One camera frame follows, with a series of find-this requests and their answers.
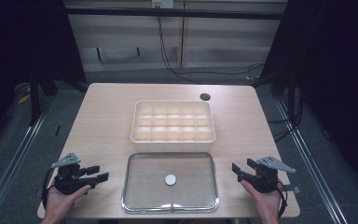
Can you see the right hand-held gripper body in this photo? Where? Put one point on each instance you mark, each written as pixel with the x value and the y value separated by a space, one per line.
pixel 265 182

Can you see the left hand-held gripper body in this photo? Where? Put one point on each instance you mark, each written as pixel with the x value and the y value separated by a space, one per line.
pixel 70 182

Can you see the person's right hand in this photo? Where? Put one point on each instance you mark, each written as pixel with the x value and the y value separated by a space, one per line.
pixel 268 203

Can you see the person's left hand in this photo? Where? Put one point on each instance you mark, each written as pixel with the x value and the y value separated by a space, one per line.
pixel 59 203

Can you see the clear lid with white knob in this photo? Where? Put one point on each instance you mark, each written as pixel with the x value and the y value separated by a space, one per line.
pixel 170 183

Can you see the black metal stand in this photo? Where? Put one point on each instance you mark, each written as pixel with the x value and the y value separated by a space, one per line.
pixel 34 99
pixel 292 99

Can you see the white divided storage box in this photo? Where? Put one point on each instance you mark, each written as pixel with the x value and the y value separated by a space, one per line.
pixel 173 126

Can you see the yellow floor item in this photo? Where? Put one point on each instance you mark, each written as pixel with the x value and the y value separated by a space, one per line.
pixel 23 98

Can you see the black curtain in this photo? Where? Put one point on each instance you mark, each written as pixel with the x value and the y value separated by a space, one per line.
pixel 332 62
pixel 18 46

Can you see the metal floor rail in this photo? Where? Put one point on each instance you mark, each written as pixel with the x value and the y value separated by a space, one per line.
pixel 310 158
pixel 15 158

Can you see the black horizontal frame bar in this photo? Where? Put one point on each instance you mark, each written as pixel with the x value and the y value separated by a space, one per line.
pixel 174 13

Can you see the white wall socket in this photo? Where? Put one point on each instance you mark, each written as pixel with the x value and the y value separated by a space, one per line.
pixel 162 3

